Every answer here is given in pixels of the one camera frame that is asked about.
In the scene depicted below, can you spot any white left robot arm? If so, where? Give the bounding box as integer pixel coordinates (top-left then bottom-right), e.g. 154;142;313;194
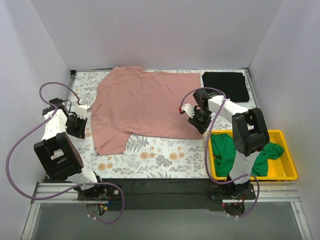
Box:
33;98;101;191

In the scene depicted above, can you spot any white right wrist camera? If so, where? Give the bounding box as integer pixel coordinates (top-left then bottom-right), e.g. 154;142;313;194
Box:
179;103;195;119

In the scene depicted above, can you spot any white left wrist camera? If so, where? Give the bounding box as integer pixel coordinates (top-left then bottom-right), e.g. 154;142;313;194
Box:
75;104;91;120

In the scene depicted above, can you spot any folded black t shirt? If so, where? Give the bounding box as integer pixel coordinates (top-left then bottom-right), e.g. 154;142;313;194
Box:
202;71;250;103

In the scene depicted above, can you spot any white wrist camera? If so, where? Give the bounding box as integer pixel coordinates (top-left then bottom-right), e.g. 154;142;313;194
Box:
75;104;91;120
179;103;195;119

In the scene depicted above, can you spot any green t shirt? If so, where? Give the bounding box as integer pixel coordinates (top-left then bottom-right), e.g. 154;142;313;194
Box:
210;133;285;177

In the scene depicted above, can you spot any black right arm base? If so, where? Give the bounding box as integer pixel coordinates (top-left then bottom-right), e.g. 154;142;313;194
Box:
206;183;256;200

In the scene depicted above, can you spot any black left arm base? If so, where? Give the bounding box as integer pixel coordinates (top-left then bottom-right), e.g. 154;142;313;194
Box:
74;184;122;201

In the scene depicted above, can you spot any floral patterned table mat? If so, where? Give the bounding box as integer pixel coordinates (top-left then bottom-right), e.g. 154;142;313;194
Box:
47;69;266;179

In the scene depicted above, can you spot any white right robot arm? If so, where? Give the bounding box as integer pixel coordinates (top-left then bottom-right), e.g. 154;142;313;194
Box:
179;87;270;187

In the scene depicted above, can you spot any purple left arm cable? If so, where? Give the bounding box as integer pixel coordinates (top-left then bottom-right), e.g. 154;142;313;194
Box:
5;82;126;225

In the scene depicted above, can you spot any pink t shirt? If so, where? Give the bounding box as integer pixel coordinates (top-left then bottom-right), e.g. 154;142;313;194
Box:
91;66;203;156

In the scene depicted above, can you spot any yellow plastic bin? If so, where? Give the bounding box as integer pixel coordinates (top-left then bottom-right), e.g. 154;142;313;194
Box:
208;129;298;181

